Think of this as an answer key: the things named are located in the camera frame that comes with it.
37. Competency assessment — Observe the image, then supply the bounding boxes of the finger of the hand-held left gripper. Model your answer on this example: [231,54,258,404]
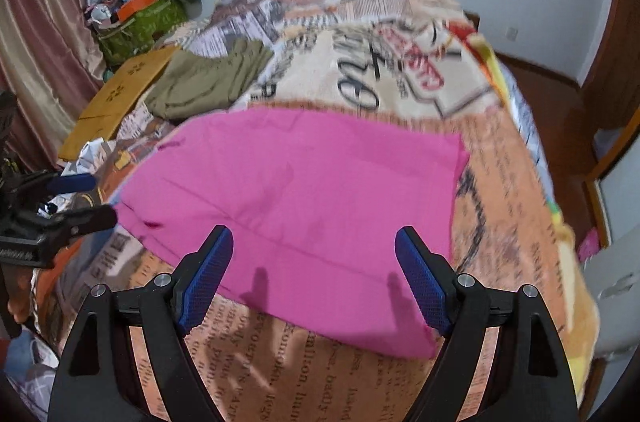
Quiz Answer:
[20,171,98,203]
[20,205,119,252]

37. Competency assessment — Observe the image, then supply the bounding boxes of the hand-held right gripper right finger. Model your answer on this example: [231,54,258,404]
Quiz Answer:
[394,226,581,422]

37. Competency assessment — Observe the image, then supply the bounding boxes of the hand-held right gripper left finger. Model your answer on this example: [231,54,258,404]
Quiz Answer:
[47,225,235,422]

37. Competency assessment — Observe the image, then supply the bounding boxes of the pink pants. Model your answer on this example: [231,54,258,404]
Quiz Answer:
[119,107,471,359]

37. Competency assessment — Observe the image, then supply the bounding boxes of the olive green pants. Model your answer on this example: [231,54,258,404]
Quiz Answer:
[145,38,275,120]

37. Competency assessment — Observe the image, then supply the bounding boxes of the person's left hand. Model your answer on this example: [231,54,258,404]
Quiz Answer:
[12,273,37,328]

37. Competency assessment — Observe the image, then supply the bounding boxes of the white crumpled plastic bag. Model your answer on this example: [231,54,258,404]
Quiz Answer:
[75,139,118,175]

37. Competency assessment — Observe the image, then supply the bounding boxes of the printed blanket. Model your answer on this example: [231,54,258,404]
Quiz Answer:
[30,0,601,422]

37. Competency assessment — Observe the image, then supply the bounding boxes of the wooden lap table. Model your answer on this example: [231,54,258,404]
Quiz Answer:
[57,46,180,160]

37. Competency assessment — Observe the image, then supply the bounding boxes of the grey checked cloth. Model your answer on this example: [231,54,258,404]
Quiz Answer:
[0,332,58,408]

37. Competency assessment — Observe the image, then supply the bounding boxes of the striped brown curtain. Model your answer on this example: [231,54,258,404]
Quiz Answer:
[0,0,108,173]

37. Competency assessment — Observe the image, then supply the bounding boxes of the green patterned bag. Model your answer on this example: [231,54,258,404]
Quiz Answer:
[97,0,188,66]

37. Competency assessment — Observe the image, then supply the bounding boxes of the pink cloth item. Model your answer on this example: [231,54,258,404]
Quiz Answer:
[575,227,601,263]

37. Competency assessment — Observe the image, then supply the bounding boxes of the orange box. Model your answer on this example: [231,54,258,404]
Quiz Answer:
[117,0,161,20]

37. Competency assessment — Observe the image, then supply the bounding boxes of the white rounded object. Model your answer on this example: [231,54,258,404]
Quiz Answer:
[580,229,640,360]

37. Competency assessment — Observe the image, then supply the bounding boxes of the white patterned bed sheet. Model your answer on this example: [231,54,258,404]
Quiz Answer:
[500,62,551,203]

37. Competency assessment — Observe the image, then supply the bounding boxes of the brown wooden door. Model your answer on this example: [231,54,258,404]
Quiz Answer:
[582,0,640,130]

